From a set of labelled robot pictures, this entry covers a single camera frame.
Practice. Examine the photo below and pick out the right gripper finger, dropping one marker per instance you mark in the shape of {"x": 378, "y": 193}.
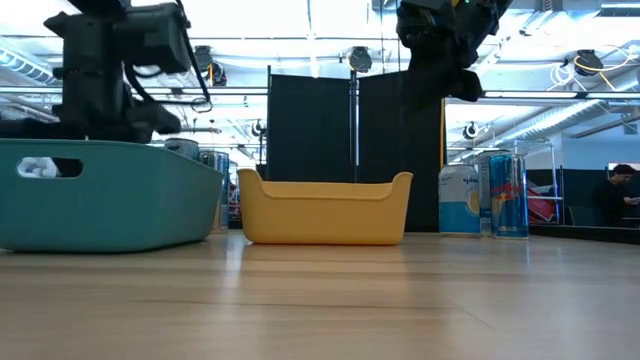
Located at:
{"x": 425, "y": 85}
{"x": 467, "y": 85}

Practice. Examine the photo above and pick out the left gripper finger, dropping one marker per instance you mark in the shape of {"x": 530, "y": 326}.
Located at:
{"x": 150, "y": 125}
{"x": 30, "y": 130}

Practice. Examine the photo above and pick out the green plastic bin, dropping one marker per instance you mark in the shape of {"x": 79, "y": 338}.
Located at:
{"x": 125, "y": 200}

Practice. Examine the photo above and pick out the yellow plastic bin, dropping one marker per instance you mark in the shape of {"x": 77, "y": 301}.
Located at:
{"x": 325, "y": 215}

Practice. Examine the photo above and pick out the grey horizontal pipe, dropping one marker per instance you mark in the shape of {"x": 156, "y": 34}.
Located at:
{"x": 205, "y": 130}

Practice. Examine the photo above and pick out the grey overhead beam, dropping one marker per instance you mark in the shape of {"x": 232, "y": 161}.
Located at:
{"x": 240, "y": 90}

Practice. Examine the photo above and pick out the black folding screen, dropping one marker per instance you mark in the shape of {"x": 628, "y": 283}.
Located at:
{"x": 310, "y": 125}

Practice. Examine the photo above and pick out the red bag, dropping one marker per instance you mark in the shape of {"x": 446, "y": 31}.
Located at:
{"x": 540, "y": 210}

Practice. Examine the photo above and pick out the black low partition panel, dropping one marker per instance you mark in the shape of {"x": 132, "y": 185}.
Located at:
{"x": 577, "y": 190}

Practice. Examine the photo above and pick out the person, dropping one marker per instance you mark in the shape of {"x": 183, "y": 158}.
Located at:
{"x": 612, "y": 197}

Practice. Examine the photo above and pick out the ribbed ventilation duct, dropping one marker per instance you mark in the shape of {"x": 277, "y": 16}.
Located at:
{"x": 25, "y": 65}

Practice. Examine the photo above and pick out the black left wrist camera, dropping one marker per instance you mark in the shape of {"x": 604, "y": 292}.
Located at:
{"x": 155, "y": 37}

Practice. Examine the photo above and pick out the white ceiling duct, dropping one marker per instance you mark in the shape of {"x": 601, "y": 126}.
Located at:
{"x": 560, "y": 117}

